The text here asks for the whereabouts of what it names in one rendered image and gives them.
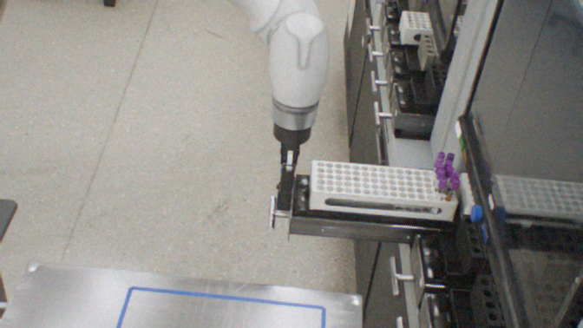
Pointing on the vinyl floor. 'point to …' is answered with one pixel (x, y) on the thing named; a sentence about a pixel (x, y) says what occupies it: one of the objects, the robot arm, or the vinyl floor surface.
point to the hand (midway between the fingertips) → (284, 196)
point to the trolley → (167, 302)
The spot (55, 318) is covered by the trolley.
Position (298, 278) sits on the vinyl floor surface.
